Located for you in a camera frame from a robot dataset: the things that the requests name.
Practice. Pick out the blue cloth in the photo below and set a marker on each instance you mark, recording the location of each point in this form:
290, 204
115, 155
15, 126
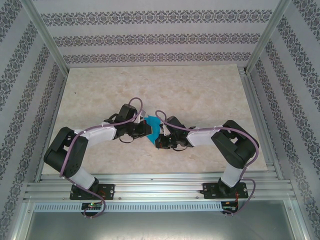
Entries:
153, 125

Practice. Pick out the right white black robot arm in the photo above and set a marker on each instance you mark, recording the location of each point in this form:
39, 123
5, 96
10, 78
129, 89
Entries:
200, 137

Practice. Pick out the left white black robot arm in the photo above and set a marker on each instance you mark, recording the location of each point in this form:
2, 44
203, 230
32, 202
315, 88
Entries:
102, 133

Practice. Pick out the grey metal sheet panel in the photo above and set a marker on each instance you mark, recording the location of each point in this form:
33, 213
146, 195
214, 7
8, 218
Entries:
160, 225

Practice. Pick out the right small circuit board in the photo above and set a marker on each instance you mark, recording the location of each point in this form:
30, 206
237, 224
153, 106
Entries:
228, 207

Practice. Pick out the small circuit board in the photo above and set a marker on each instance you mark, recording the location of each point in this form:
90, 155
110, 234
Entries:
91, 205
228, 207

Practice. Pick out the left small circuit board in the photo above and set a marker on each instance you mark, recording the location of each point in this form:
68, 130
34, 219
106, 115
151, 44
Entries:
91, 205

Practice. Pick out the long aluminium base rail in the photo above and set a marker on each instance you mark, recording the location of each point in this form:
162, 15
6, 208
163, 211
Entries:
157, 187

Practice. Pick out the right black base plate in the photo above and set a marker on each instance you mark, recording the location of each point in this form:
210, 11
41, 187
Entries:
208, 191

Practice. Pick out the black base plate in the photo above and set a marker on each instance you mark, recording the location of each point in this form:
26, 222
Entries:
208, 191
110, 191

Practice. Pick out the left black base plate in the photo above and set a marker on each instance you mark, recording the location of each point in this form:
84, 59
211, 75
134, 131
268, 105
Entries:
110, 191

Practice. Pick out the aluminium side rail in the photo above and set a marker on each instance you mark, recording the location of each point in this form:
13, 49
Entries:
58, 100
253, 100

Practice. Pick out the aluminium frame post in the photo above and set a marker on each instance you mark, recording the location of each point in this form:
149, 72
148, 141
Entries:
44, 32
268, 32

